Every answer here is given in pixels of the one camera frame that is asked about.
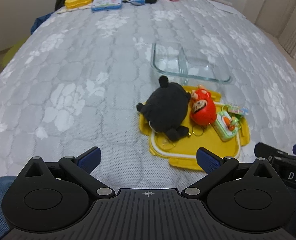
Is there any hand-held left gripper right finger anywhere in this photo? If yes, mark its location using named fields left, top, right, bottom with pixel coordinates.
left=182, top=147, right=286, bottom=200

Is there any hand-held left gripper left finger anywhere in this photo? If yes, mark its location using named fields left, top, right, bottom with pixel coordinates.
left=18, top=147, right=116, bottom=200

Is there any yellow container lid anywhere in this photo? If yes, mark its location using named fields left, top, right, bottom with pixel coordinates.
left=138, top=85, right=250, bottom=172

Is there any green toy box keychain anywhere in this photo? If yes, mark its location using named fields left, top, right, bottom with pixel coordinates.
left=214, top=104, right=249, bottom=142

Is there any red doll keychain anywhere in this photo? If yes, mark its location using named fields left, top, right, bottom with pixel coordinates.
left=189, top=85, right=217, bottom=137

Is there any black plush toy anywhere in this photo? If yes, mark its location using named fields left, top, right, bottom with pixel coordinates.
left=136, top=75, right=191, bottom=141

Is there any clear glass food container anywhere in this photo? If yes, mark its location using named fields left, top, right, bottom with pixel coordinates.
left=150, top=42, right=233, bottom=84

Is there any beige curtain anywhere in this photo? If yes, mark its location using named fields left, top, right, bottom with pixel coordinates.
left=279, top=25, right=296, bottom=59

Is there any yellow-green object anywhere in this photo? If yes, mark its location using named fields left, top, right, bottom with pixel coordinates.
left=3, top=41, right=22, bottom=67

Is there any blue cloth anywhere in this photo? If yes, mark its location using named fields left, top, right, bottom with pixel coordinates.
left=30, top=12, right=56, bottom=34

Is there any white paper envelope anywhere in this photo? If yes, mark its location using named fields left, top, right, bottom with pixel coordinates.
left=205, top=0, right=235, bottom=14

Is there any blue floral tin box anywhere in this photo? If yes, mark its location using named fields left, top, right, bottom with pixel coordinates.
left=91, top=0, right=123, bottom=12

